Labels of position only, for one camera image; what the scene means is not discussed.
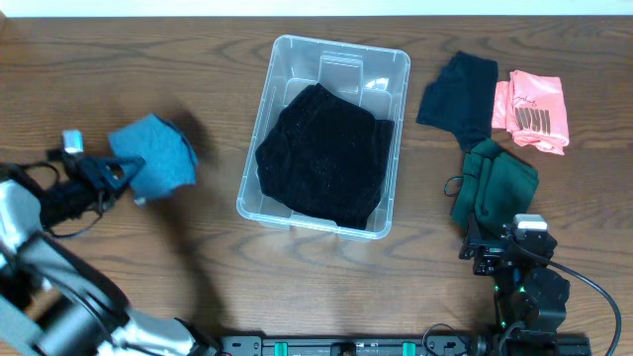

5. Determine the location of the pink folded shirt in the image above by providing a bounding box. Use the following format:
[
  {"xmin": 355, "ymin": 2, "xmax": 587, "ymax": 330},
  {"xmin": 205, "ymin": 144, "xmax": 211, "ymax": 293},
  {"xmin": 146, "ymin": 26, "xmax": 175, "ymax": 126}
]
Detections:
[{"xmin": 492, "ymin": 70, "xmax": 570, "ymax": 155}]

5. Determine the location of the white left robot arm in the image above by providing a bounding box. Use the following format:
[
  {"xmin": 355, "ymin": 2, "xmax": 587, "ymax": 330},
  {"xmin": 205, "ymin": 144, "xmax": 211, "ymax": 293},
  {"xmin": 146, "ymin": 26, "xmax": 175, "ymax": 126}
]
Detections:
[{"xmin": 1, "ymin": 152, "xmax": 223, "ymax": 356}]

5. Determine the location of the blue cloth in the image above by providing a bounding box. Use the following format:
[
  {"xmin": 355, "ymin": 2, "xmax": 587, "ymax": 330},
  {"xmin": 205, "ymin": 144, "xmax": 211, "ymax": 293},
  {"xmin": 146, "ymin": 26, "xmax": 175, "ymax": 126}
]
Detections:
[{"xmin": 108, "ymin": 114, "xmax": 198, "ymax": 205}]

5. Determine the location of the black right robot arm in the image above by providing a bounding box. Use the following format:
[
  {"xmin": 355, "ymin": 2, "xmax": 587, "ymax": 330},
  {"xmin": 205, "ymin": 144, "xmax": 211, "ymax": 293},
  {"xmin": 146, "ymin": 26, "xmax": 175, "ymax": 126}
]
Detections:
[{"xmin": 459, "ymin": 221, "xmax": 570, "ymax": 334}]

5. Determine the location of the black knit garment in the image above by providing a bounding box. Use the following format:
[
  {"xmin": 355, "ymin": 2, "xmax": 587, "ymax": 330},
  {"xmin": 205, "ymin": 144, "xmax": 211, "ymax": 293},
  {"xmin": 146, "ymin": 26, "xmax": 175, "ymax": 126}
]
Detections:
[{"xmin": 255, "ymin": 84, "xmax": 395, "ymax": 229}]

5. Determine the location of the dark green garment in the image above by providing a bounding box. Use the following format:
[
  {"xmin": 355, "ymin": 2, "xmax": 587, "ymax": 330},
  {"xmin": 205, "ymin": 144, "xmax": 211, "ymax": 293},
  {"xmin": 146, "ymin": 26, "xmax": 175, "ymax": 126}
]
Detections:
[{"xmin": 451, "ymin": 139, "xmax": 539, "ymax": 238}]

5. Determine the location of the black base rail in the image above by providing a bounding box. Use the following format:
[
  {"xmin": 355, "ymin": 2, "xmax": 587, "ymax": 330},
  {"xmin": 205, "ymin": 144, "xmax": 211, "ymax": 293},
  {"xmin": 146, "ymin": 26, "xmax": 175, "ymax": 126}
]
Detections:
[{"xmin": 217, "ymin": 331, "xmax": 592, "ymax": 356}]

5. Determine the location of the dark navy folded garment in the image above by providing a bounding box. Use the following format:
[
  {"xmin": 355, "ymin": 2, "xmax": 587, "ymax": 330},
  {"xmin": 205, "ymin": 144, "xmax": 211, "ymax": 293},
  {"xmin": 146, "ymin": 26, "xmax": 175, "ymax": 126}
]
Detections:
[{"xmin": 416, "ymin": 51, "xmax": 498, "ymax": 151}]

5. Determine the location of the clear plastic storage bin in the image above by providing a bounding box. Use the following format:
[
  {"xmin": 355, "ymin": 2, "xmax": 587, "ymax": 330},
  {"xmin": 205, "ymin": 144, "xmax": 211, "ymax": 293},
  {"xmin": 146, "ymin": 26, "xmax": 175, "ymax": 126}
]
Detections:
[{"xmin": 236, "ymin": 35, "xmax": 410, "ymax": 241}]

